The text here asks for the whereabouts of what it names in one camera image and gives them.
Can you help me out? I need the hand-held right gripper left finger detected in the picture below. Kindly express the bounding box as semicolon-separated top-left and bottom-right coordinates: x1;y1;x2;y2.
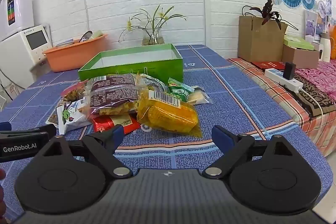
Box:
39;124;133;179

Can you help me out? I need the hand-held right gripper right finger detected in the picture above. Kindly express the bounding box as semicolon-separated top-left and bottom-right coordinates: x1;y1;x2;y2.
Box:
202;125;296;179

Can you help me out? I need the red snack packet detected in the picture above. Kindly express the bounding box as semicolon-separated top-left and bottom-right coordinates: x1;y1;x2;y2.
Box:
91;113;141;136

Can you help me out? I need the white green-print snack packet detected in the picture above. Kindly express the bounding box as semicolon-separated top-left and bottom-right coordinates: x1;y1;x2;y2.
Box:
56;99;91;135

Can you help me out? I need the brown label snack bag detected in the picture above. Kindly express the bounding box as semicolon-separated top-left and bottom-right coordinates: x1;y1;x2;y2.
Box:
89;74;143;116

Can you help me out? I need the red-top twisted snack bag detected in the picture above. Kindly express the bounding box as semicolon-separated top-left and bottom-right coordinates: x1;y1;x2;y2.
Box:
61;80;91;109

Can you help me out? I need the yellow snack bag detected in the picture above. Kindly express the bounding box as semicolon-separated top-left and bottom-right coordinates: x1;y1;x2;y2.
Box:
136;90;203;138

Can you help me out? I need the green cardboard box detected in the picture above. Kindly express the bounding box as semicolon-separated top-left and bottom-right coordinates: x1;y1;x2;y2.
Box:
78;43;184;83

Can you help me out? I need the person's left hand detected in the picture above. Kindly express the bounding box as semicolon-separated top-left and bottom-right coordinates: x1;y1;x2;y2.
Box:
0;169;7;216

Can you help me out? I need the blue checked tablecloth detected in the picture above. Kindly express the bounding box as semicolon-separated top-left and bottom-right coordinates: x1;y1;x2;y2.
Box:
0;44;334;222

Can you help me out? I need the clear pale snack packet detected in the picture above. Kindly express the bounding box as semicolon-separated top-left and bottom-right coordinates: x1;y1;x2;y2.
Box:
187;86;211;105

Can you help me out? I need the white appliance with screen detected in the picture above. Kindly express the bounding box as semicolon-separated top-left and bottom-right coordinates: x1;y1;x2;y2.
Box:
0;25;52;89

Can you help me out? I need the orange plastic basin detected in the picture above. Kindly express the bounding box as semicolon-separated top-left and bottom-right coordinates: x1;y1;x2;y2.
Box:
42;33;109;72

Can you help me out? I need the white power strip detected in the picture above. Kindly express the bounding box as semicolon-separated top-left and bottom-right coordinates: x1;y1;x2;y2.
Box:
264;68;304;93

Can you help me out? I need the red book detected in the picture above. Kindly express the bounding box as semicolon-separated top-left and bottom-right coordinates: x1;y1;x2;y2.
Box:
250;60;285;72

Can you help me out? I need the black power adapter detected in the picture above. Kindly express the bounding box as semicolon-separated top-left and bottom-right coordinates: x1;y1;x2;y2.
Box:
284;62;297;80

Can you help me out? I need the brown patterned cloth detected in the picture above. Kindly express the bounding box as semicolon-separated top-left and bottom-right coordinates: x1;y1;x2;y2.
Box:
286;74;336;119

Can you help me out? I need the glass vase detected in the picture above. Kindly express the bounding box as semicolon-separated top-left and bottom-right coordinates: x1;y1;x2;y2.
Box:
142;27;165;46

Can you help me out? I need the pale green dish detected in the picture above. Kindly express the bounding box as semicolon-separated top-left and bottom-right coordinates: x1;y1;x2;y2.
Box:
89;29;104;40

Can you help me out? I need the large brown cardboard box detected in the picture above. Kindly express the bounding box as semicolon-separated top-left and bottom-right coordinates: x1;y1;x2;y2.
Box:
238;15;288;63

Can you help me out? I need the metal pot lid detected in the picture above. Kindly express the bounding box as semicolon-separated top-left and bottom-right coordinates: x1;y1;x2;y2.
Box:
78;30;94;42

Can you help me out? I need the small brown cardboard box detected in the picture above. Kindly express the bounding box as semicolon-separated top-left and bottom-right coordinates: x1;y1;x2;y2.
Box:
282;44;320;69

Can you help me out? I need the white water purifier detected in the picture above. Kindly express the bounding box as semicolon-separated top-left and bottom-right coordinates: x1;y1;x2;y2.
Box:
0;0;35;42

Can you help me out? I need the pink floral cloth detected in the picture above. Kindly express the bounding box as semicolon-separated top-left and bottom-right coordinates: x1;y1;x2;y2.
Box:
295;60;336;99

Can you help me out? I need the flat pale green box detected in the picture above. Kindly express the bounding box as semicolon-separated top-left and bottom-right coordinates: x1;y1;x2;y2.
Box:
283;35;315;51

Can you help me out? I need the green orchid plant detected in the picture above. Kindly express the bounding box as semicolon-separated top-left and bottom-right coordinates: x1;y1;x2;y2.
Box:
118;4;188;43

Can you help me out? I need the dark red leaf plant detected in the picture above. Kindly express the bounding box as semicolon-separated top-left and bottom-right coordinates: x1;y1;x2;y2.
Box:
241;0;299;31

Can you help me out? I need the white bottle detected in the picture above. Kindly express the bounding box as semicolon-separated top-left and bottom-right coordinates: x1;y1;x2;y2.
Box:
319;32;332;62

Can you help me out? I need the orange bag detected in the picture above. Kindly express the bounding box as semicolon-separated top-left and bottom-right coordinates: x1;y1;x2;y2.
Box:
330;32;336;60

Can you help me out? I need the white power cable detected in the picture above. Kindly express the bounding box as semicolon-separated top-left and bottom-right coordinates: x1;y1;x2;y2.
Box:
297;87;325;117

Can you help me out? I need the wall picture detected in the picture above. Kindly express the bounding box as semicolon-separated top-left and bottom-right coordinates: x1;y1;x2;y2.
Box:
304;10;318;42
315;12;327;41

